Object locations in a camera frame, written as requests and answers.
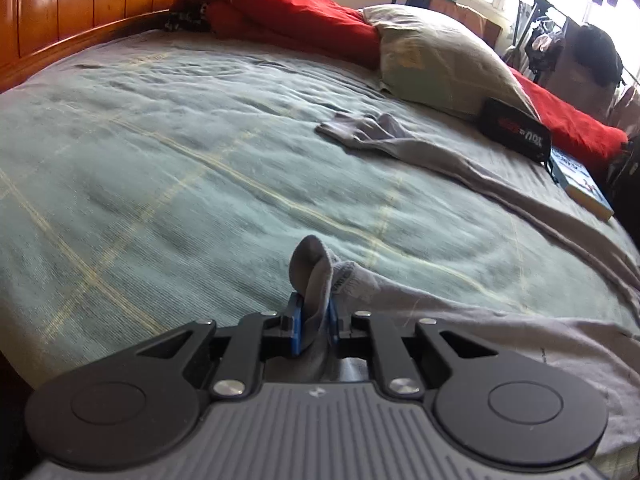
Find white and blue book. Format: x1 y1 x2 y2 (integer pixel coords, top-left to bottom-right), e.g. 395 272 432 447
547 146 616 222

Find red quilt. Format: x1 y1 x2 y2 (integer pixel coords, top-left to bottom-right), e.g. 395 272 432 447
177 0 383 68
505 67 628 171

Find clothes rack with hanging clothes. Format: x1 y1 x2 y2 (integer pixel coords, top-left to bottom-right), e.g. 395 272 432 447
507 0 640 121

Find wooden headboard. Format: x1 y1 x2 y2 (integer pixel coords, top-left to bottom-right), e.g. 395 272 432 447
0 0 247 93

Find grey pants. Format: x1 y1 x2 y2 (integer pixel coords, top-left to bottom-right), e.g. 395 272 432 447
289 111 640 466

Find green plaid blanket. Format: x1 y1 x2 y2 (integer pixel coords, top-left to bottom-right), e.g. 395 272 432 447
0 27 631 411

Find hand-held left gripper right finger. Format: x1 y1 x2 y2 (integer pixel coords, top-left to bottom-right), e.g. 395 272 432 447
327 297 498 401

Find grey green pillow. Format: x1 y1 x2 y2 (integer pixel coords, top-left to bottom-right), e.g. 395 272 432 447
362 4 541 122

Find orange cardboard box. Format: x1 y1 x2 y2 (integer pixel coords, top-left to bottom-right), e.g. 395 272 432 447
432 0 502 50

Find black pouch with red print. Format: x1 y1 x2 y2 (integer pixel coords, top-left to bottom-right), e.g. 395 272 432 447
479 97 553 166

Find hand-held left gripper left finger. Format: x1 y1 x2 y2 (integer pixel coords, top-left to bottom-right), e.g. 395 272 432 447
134 294 305 401

